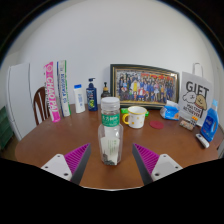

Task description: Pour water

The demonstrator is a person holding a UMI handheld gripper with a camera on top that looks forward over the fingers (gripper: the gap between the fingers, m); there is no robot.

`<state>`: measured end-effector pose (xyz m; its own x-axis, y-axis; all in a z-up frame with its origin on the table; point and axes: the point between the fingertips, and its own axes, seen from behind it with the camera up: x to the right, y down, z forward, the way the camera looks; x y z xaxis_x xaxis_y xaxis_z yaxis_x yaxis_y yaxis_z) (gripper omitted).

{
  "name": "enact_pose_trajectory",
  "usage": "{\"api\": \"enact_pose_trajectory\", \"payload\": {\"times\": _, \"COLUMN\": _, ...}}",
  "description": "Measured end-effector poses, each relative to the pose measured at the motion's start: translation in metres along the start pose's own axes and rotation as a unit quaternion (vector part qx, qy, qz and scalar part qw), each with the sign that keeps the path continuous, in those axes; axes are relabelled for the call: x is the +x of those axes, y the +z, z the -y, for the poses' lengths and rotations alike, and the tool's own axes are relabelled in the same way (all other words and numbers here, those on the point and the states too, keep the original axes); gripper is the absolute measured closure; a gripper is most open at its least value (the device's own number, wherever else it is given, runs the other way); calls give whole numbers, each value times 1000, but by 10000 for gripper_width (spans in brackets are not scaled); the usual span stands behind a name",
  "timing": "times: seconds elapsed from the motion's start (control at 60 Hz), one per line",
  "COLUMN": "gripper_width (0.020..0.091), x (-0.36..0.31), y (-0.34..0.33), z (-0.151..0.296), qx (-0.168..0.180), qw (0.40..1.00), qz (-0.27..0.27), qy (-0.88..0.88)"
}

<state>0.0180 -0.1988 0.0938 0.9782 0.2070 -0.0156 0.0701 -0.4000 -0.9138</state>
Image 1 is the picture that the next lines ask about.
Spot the dark blue pump bottle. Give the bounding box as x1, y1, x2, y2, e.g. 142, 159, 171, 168
85, 77, 99, 112

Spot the white yellow-rimmed enamel mug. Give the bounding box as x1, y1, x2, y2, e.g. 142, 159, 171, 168
121, 105, 148, 130

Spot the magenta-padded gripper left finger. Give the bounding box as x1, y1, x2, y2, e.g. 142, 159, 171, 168
40, 143, 92, 186

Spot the tall pink box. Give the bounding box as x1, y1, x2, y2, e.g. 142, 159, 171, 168
43, 61, 62, 123

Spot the white remote control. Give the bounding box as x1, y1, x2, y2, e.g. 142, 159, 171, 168
195, 133, 211, 149

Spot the tall green white box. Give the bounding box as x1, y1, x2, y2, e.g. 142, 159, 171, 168
56, 59, 72, 118

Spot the blue tissue pack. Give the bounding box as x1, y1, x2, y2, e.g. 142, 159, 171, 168
159, 99, 180, 121

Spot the flat round red coaster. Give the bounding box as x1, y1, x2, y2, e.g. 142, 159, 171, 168
149, 119, 165, 131

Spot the white lotion bottle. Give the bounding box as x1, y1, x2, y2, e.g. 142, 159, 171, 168
73, 83, 86, 114

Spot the white paper gift bag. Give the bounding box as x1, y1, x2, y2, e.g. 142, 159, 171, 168
178, 62, 214, 127

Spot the brown wooden chair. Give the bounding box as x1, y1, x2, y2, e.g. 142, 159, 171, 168
33, 86, 51, 126

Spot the clear green-labelled drink bottle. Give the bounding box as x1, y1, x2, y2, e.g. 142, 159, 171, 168
97, 96, 124, 167

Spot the dark brown pump bottle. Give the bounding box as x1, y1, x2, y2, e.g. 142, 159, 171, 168
100, 81, 112, 99

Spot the framed group picture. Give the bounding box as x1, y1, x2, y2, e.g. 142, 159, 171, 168
109, 63, 180, 110

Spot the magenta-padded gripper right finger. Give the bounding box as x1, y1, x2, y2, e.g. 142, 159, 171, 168
132, 143, 184, 186

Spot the colourful puzzle cube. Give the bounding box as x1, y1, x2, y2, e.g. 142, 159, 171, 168
189, 114, 200, 125

